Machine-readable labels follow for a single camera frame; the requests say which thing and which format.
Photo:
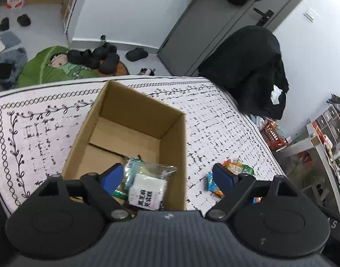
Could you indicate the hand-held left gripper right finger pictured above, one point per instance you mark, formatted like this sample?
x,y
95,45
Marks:
x,y
223,178

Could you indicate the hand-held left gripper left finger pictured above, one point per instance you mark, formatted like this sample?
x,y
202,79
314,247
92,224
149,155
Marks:
x,y
113,175

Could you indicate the blue orange snack packet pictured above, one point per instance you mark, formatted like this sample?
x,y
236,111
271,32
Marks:
x,y
211,185

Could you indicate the clear white snack packet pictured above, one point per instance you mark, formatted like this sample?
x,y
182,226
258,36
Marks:
x,y
149,185

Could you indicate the brown cardboard box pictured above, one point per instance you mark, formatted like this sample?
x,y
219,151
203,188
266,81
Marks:
x,y
122,133

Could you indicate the yellow orange snack packet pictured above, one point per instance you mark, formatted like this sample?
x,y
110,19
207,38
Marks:
x,y
232,167

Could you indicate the teal snack packet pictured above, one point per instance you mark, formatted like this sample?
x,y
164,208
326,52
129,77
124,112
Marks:
x,y
131,172

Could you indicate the small green snack packet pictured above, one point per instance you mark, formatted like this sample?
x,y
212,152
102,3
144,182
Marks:
x,y
120,194

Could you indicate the blue white packs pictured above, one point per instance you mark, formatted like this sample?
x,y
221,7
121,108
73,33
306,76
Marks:
x,y
257,122

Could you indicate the red plastic basket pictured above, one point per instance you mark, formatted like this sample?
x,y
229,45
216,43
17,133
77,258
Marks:
x,y
273,135

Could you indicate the white desk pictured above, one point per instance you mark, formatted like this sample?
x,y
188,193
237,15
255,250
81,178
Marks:
x,y
317,150

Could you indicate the white tissue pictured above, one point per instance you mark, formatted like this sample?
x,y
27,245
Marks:
x,y
276,94

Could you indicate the grey drawer shelf unit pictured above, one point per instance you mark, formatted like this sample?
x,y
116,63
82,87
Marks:
x,y
331,122

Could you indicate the black white small cloth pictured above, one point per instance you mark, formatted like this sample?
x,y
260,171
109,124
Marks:
x,y
146,71

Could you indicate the black coat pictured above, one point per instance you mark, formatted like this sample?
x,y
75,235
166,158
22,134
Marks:
x,y
248,69

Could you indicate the black shoe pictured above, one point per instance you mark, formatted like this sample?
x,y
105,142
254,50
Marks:
x,y
82,58
104,50
110,64
136,53

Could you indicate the dark spiky ornament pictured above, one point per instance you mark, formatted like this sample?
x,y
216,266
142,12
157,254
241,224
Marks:
x,y
337,103

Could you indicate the green leaf cartoon rug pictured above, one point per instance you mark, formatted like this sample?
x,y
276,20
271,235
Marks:
x,y
39,68

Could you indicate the black door stopper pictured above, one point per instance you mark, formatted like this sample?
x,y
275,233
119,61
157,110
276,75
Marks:
x,y
103,38

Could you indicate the blue fuzzy cloth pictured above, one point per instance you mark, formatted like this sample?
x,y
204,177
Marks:
x,y
12,61

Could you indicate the grey door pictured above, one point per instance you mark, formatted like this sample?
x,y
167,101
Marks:
x,y
203,22

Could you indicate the grey floor mat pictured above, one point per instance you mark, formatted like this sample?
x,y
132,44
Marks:
x,y
10,40

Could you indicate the black slipper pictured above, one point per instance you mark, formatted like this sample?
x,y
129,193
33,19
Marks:
x,y
4,23
23,20

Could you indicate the red white plastic bag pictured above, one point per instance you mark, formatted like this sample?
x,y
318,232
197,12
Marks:
x,y
16,0

